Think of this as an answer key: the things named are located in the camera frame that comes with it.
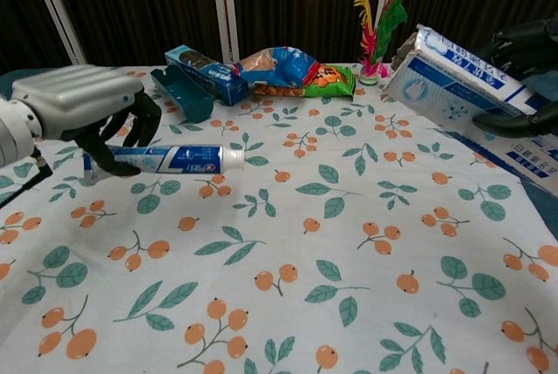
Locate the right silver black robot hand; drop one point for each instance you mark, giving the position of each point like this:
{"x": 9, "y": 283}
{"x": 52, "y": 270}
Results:
{"x": 523, "y": 123}

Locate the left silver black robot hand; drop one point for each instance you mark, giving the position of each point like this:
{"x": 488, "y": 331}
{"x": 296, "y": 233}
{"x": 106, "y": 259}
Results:
{"x": 83, "y": 95}

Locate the white blue toothpaste box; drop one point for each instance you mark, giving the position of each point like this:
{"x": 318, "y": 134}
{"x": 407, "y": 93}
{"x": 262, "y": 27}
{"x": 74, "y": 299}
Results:
{"x": 440, "y": 82}

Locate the white blue toothpaste tube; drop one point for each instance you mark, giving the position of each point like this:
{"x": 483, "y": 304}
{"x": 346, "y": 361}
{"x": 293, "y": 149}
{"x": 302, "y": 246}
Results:
{"x": 187, "y": 160}

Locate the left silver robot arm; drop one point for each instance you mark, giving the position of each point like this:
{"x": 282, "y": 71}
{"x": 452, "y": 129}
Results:
{"x": 15, "y": 134}

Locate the blue cookie package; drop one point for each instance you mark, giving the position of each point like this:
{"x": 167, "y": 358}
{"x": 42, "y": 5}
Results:
{"x": 205, "y": 71}

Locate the dark teal plastic tray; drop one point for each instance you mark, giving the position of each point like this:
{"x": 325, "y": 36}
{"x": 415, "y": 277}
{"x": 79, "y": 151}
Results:
{"x": 187, "y": 99}

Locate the colourful feather shuttlecock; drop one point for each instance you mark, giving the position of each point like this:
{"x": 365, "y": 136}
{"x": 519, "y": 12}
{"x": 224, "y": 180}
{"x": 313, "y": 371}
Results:
{"x": 375, "y": 51}

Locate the green snack bag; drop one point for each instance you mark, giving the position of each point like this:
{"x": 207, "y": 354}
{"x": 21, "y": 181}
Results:
{"x": 331, "y": 82}

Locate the blue snack bag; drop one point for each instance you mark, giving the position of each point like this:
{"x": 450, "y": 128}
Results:
{"x": 283, "y": 64}

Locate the floral orange green tablecloth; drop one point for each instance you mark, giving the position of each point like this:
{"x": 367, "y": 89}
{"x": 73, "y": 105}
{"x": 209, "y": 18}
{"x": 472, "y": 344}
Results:
{"x": 279, "y": 239}

